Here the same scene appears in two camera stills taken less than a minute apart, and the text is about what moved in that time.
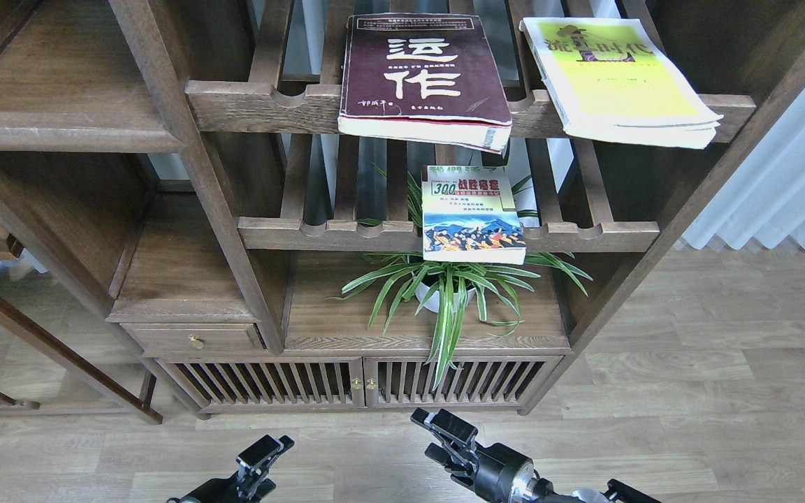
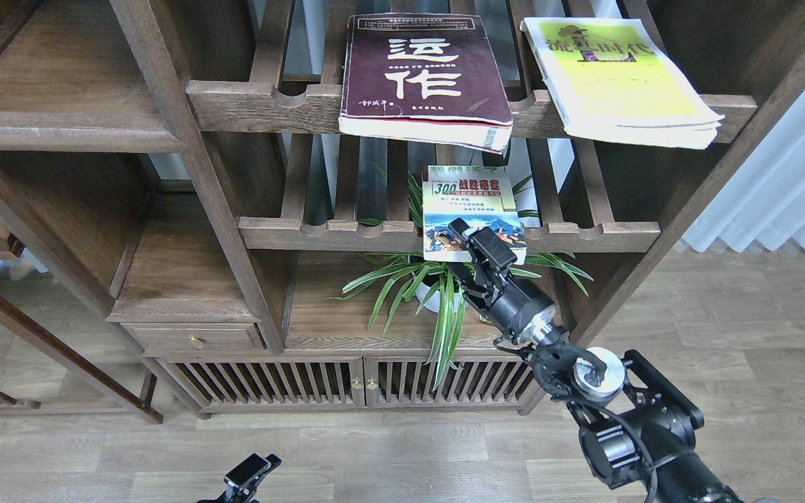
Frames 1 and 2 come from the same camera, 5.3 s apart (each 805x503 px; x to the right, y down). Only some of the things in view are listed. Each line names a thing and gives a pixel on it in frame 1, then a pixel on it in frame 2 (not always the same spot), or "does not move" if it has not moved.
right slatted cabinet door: (408, 381) does not move
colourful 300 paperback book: (469, 216) does not move
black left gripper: (252, 481) → (246, 475)
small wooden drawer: (196, 337) does not move
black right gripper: (498, 474) → (524, 311)
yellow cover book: (612, 79) does not move
